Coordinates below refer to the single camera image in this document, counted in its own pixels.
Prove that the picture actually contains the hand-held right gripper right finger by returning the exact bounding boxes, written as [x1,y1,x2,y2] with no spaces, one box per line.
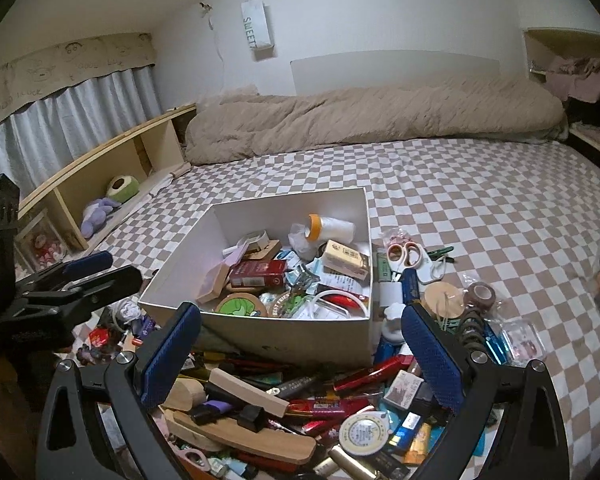
[401,301,570,480]

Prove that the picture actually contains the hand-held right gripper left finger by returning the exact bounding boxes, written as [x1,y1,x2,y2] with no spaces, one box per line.
[36,301,202,480]

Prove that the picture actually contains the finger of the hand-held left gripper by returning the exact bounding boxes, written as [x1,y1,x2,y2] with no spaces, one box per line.
[16,251,114,294]
[15,265,144,322]

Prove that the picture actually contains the white cardboard box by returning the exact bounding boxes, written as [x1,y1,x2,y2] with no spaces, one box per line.
[139,187,372,369]

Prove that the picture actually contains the oval wooden block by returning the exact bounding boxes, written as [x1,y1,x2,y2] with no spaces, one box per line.
[162,377,209,414]

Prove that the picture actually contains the grey card box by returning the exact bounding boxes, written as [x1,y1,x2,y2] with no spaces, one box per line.
[382,372,424,404]

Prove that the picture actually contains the clear case with red doll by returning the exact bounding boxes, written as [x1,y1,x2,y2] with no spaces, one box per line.
[15,209,71,281]

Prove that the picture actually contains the black hair claw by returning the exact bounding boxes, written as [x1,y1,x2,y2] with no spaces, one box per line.
[460,310,487,357]

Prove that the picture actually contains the purple plush toy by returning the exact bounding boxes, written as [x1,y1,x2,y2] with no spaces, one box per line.
[80,197,119,240]

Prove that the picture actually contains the white paw shaped bottle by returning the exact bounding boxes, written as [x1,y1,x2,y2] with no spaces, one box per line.
[382,305,407,344]

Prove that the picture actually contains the red snack packet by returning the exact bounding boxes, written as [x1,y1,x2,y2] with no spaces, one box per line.
[87,327,114,349]

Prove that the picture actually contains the round wooden disc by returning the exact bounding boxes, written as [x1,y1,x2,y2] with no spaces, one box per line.
[424,282,469,322]

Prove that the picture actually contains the long red packet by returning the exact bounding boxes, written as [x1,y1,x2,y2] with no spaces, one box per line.
[334,355,414,394]

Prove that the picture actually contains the purple lighter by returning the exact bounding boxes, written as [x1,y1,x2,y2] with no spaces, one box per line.
[190,400,231,424]

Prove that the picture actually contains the brown bandage roll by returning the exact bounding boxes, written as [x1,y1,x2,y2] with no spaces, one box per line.
[466,282,497,312]

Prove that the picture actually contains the green round plush toy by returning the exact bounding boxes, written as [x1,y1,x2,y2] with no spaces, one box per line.
[105,176,141,204]

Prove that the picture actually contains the rectangular wooden block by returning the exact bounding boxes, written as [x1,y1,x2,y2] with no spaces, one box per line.
[208,367,290,417]

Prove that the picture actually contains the gold lighter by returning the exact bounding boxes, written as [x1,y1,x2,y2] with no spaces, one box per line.
[405,422,432,466]

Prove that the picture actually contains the card in clear case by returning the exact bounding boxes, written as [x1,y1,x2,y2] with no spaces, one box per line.
[500,320,547,367]

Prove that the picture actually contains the green leaf cork coaster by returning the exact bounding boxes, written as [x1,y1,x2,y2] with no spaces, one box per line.
[215,292,269,317]

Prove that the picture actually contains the wooden bedside shelf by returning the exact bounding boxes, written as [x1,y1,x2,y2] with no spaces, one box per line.
[17,104,198,271]

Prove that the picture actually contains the pink flat box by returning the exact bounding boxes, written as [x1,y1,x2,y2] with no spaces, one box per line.
[196,252,243,305]

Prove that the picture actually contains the white pink scissors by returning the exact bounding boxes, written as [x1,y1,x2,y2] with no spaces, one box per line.
[386,242,424,282]

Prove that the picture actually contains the round white tape measure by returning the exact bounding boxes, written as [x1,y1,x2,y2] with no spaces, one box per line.
[339,412,392,459]

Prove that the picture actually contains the curved wooden slat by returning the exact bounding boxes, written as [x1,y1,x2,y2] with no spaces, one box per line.
[172,410,317,465]

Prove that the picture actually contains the red cigarette box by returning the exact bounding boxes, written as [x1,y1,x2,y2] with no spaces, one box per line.
[228,259,288,289]

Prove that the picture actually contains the cream paper box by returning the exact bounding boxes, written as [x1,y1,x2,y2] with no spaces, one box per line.
[321,240,370,281]

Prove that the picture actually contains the printed round coaster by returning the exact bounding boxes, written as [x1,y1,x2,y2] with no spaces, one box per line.
[267,292,307,319]

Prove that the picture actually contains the white plastic holder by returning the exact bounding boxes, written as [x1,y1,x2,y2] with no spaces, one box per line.
[223,230,269,256]

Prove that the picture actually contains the grey curtain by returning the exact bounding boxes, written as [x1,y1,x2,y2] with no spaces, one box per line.
[0,65,163,201]

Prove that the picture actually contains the brown eyelash card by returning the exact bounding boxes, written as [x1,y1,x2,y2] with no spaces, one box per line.
[250,240,282,262]

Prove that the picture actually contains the checkered bed sheet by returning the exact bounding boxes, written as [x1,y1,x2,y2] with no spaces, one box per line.
[77,137,600,480]

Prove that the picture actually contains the silver blister pack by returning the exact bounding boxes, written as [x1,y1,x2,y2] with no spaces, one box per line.
[287,260,321,292]

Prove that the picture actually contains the orange rimmed tape roll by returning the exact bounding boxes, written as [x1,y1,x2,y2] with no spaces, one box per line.
[307,214,356,244]

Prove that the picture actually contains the beige printed curtain valance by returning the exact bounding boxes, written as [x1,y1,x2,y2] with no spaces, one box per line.
[0,32,156,136]

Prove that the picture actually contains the beige fluffy pillow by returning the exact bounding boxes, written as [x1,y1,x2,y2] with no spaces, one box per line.
[200,85,259,107]

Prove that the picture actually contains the beige fluffy duvet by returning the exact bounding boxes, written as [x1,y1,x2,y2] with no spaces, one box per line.
[185,72,568,166]

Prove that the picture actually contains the white hanging paper bag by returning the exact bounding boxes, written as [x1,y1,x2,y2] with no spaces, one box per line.
[240,0,276,62]

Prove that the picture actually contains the pink clothes pile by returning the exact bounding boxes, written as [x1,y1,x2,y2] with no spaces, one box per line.
[545,55,600,103]

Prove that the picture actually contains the wooden closet shelf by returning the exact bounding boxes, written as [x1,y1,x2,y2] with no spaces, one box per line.
[522,27,600,171]

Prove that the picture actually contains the white cable loop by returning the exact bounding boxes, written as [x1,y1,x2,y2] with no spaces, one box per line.
[305,289,371,322]

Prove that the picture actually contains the white hanging wall cable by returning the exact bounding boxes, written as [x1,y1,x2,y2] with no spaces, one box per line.
[200,2,227,96]

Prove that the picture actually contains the white wall panel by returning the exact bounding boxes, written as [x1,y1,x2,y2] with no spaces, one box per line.
[290,51,527,98]

